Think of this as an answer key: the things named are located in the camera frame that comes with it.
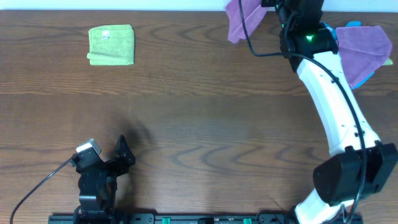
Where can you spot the green cloth on pile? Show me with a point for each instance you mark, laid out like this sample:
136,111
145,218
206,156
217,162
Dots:
388,62

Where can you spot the blue cloth on pile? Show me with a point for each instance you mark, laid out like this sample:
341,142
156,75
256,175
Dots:
354,58

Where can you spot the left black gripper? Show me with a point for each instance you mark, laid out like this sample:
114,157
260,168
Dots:
104,165

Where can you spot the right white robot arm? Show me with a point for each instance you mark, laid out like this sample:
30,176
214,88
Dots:
359,164

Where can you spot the purple cloth on pile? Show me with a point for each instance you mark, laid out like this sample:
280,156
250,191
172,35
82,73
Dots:
377,42

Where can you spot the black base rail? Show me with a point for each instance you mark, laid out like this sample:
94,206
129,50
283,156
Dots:
148,218

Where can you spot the folded green cloth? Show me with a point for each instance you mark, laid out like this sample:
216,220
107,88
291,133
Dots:
111,45

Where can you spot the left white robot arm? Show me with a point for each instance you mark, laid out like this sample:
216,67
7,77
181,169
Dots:
97,210

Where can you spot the purple cloth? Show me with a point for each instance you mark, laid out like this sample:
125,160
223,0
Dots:
250,13
377,42

